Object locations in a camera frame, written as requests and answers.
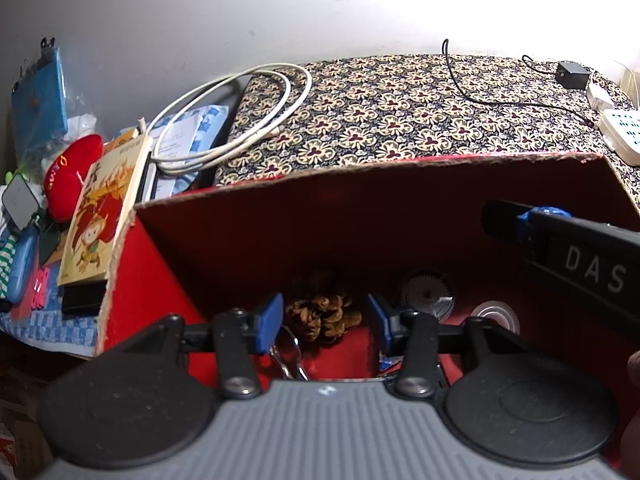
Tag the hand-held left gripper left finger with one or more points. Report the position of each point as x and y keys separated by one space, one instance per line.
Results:
x=271 y=322

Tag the blue checkered cloth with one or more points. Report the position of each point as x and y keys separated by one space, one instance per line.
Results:
x=55 y=327

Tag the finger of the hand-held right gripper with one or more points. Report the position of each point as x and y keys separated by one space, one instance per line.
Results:
x=502 y=222

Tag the red cardboard box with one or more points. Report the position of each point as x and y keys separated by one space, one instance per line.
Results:
x=310 y=220

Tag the white carton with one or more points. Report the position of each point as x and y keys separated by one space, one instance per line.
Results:
x=631 y=85

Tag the orange book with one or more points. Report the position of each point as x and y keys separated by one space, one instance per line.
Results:
x=120 y=141

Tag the small black adapter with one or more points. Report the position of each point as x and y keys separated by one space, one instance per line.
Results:
x=572 y=76

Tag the brown pine cone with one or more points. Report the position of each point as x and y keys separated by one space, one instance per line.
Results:
x=322 y=310

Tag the brown cardboard carton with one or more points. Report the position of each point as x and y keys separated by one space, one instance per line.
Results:
x=17 y=425

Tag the white printed paper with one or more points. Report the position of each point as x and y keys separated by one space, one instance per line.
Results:
x=177 y=135

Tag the green striped sock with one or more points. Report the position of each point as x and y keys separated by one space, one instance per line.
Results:
x=6 y=265

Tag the grey rectangular device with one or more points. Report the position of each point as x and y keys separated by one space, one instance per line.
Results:
x=21 y=202

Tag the floral patterned cloth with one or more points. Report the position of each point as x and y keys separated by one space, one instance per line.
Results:
x=400 y=110

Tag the cartoon cover book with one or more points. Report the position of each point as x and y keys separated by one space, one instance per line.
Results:
x=102 y=220

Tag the blue oval case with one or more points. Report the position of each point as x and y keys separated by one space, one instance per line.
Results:
x=22 y=267

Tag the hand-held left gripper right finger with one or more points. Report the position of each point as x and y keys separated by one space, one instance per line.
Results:
x=378 y=321

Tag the white power strip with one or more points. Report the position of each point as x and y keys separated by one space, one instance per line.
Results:
x=625 y=135

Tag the person's right hand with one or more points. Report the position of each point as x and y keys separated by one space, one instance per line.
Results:
x=634 y=410

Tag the red printed package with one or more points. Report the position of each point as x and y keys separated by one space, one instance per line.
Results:
x=37 y=292

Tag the blue flat box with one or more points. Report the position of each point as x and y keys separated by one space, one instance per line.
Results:
x=42 y=105

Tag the blue candy wrapper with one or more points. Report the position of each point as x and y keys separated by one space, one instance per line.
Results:
x=389 y=362

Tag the red plush toy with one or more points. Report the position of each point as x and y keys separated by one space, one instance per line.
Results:
x=70 y=180

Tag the clear plastic bag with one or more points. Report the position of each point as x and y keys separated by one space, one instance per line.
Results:
x=80 y=124

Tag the black binder clip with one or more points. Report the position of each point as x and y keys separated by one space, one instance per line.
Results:
x=46 y=46

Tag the white charger block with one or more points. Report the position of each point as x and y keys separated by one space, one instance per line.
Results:
x=602 y=95

